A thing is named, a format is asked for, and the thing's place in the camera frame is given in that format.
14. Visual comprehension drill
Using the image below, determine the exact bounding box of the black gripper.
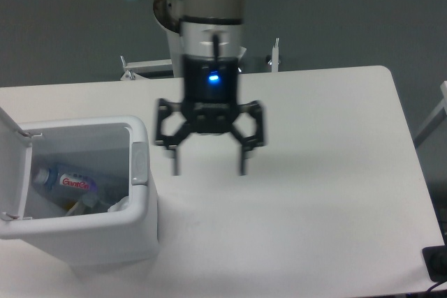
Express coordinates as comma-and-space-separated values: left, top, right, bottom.
154, 55, 267, 176

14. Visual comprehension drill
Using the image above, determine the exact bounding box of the white paper wrapper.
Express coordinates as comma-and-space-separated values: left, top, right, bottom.
108, 196, 129, 213

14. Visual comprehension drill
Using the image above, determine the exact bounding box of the clear plastic bottle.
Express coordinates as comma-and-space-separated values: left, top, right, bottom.
31, 161, 129, 204

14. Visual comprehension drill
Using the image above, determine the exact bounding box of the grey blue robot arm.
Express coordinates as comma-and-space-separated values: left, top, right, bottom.
154, 0, 265, 163

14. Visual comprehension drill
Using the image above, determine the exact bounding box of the white trash can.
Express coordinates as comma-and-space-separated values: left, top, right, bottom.
1, 113, 159, 265

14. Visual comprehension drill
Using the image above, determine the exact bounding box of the white trash inside can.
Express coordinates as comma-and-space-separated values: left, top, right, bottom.
65, 193, 98, 217

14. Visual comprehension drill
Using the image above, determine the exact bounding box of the white trash can lid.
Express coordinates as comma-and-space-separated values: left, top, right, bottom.
1, 110, 43, 221

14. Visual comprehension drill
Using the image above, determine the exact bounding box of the white furniture part at right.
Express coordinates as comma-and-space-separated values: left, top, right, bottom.
413, 81, 446, 148

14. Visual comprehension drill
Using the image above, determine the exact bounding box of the black device at table edge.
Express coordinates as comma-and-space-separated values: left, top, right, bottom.
422, 245, 446, 282

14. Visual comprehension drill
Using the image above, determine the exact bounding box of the white metal base frame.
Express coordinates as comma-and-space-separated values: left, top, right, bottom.
119, 37, 282, 81

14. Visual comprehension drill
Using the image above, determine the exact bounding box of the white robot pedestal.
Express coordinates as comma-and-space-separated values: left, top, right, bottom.
153, 0, 183, 77

